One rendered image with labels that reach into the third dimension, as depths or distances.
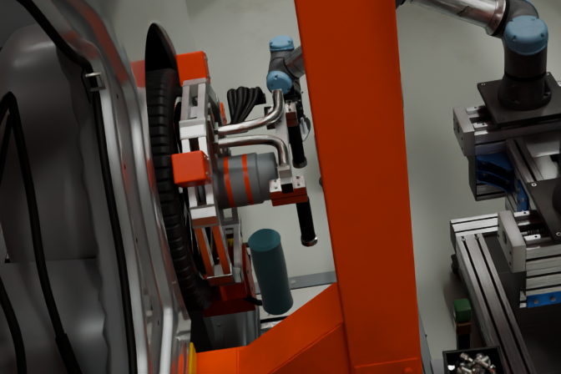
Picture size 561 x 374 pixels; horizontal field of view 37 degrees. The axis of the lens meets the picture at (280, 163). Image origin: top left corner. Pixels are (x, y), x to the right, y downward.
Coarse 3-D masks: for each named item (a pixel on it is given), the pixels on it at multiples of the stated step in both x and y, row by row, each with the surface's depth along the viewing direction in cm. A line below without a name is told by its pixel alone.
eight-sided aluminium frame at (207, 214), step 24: (192, 96) 220; (216, 96) 240; (192, 120) 205; (216, 120) 244; (192, 144) 205; (192, 192) 201; (192, 216) 200; (216, 216) 201; (216, 240) 205; (240, 240) 247; (240, 264) 237
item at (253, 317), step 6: (258, 306) 290; (252, 312) 285; (258, 312) 287; (252, 318) 283; (258, 318) 284; (252, 324) 281; (258, 324) 281; (252, 330) 279; (258, 330) 278; (252, 336) 277; (258, 336) 275
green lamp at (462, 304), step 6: (456, 300) 208; (462, 300) 208; (468, 300) 208; (456, 306) 206; (462, 306) 206; (468, 306) 206; (456, 312) 206; (462, 312) 205; (468, 312) 206; (456, 318) 207; (462, 318) 207; (468, 318) 207
